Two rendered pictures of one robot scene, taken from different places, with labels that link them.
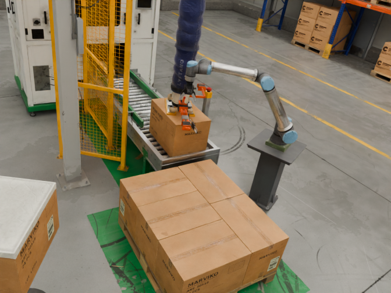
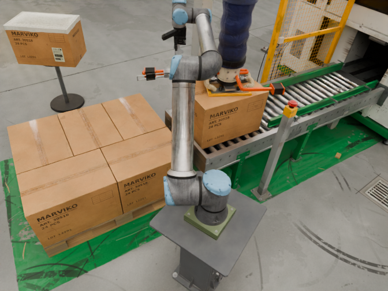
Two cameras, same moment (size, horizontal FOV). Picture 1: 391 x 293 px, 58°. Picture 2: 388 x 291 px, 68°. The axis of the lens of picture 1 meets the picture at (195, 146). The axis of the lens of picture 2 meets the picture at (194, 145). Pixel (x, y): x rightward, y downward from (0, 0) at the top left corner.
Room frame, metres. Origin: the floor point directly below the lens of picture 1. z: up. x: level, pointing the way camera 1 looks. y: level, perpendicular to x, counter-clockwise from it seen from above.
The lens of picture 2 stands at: (3.19, -1.79, 2.15)
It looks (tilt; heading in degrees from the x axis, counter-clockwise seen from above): 43 degrees down; 92
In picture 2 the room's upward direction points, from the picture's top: 5 degrees clockwise
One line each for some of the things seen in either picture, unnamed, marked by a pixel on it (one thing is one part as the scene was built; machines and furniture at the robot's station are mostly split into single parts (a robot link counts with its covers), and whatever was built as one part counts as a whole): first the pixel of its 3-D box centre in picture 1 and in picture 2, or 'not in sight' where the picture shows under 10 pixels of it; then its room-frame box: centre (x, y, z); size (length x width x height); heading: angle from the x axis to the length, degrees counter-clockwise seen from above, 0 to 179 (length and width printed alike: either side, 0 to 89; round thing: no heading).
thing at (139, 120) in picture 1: (114, 95); (292, 78); (4.13, 1.13, 0.60); 1.60 x 0.10 x 0.09; 36
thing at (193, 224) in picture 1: (196, 223); (100, 157); (2.33, -0.12, 0.34); 1.20 x 1.00 x 0.40; 36
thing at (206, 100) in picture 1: (202, 129); (273, 156); (3.81, -0.05, 0.50); 0.07 x 0.07 x 1.00; 36
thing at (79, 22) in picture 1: (78, 34); not in sight; (3.12, 1.20, 1.62); 0.20 x 0.05 x 0.30; 36
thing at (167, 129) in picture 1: (178, 125); (221, 107); (3.33, 0.22, 0.75); 0.60 x 0.40 x 0.40; 34
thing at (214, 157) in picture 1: (190, 164); (184, 143); (3.05, 0.02, 0.47); 0.70 x 0.03 x 0.15; 126
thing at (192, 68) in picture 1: (191, 68); (179, 9); (2.96, 0.14, 1.53); 0.10 x 0.09 x 0.12; 100
